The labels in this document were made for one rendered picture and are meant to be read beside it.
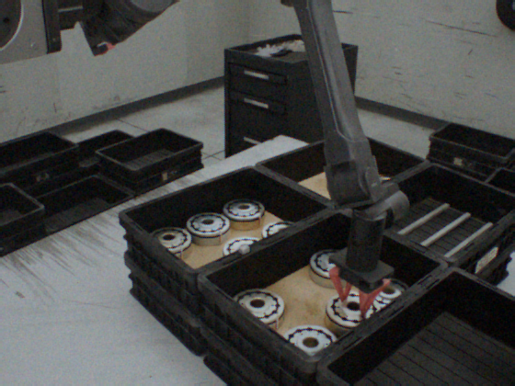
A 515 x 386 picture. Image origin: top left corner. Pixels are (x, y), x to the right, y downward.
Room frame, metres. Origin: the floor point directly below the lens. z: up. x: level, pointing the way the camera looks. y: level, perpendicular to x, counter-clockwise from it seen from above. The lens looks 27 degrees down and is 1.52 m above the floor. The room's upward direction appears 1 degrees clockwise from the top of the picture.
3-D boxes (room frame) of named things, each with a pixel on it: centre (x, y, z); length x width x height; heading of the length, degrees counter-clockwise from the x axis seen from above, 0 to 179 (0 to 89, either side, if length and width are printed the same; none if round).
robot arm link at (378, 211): (0.78, -0.18, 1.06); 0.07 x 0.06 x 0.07; 139
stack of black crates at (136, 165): (2.18, 0.49, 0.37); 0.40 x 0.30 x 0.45; 140
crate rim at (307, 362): (0.82, -0.13, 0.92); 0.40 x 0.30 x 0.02; 132
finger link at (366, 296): (0.77, -0.18, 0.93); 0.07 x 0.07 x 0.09; 42
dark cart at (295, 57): (2.87, -0.16, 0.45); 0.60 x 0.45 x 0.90; 140
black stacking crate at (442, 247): (1.09, -0.43, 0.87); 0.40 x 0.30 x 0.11; 132
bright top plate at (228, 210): (1.18, 0.04, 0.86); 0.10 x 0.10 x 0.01
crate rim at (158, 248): (1.05, 0.07, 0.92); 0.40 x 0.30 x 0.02; 132
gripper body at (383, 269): (0.77, -0.18, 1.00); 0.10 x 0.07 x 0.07; 42
